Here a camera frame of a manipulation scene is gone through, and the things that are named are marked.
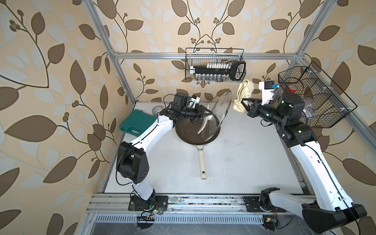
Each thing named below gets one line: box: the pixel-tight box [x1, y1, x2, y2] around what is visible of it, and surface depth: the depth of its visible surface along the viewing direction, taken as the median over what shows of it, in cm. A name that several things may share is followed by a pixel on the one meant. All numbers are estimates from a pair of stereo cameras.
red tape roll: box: [286, 84, 298, 94], surface depth 88 cm
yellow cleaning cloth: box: [233, 79, 255, 114], surface depth 61 cm
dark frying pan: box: [175, 115, 221, 180], surface depth 78 cm
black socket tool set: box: [189, 60, 247, 82], surface depth 86 cm
